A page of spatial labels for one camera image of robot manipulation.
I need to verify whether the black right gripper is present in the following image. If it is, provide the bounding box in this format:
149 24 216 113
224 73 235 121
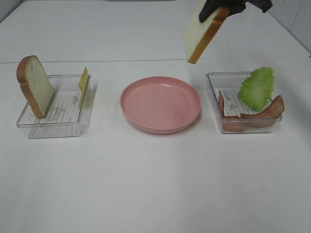
199 0 272 23

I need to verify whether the bread slice from box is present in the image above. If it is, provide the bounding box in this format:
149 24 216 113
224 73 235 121
184 0 230 64

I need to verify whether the green lettuce leaf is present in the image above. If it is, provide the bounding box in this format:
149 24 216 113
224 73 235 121
238 67 275 112

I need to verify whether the long bacon strip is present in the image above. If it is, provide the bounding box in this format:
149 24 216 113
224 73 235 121
240 95 285 128

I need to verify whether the yellow cheese slice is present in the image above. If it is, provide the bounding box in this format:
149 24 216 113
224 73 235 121
78 67 89 109

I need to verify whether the clear plastic box right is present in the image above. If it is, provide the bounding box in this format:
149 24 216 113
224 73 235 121
206 71 282 133

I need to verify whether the clear plastic box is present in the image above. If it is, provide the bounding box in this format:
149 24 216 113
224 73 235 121
17 74 96 139
206 71 282 133

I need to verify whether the pink round plate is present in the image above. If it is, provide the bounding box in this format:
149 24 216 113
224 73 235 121
120 76 202 134

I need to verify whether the clear plastic box left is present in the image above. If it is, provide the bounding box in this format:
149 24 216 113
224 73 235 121
17 74 96 139

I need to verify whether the bread slice in left box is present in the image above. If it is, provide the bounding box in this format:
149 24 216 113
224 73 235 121
16 55 54 118

